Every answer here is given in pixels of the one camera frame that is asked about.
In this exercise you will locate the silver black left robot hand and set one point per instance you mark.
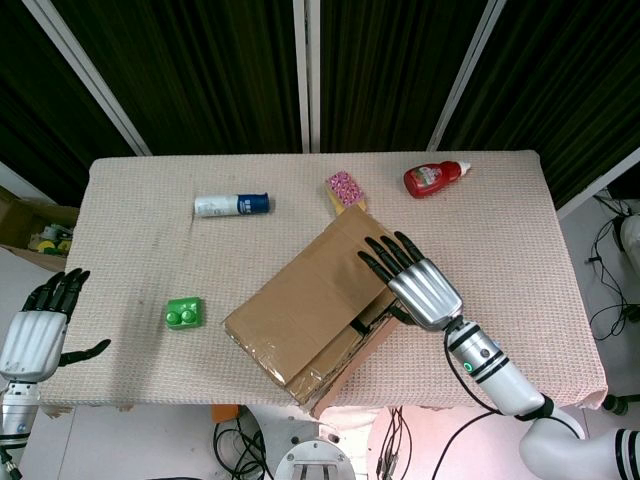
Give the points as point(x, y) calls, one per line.
point(32, 345)

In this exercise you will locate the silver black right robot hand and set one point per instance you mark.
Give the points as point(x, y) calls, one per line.
point(425, 292)

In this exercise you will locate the brown cardboard box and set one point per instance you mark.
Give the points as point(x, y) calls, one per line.
point(300, 310)

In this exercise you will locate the grey round robot base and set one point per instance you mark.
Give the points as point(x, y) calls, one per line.
point(314, 460)

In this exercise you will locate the open cardboard storage box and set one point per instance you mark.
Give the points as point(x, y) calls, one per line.
point(25, 225)

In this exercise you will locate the red ketchup bottle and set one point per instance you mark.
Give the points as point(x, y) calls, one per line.
point(430, 177)

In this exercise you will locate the pink patterned yellow sponge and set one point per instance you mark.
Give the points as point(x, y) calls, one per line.
point(345, 190)

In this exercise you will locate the beige waffle tablecloth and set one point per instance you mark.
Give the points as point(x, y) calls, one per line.
point(140, 250)

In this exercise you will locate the green toy block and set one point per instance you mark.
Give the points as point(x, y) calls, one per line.
point(184, 314)

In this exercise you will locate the orange plastic piece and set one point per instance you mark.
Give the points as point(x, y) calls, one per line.
point(224, 414)

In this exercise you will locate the white rounded device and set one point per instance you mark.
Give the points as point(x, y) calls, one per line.
point(631, 237)

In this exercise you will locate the white blue spray can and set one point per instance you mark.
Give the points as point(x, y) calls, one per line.
point(230, 205)

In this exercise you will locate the dark green screen panel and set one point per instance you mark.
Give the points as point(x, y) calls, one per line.
point(200, 75)
point(550, 75)
point(390, 75)
point(30, 100)

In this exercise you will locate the black stand foot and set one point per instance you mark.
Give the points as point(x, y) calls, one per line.
point(620, 402)

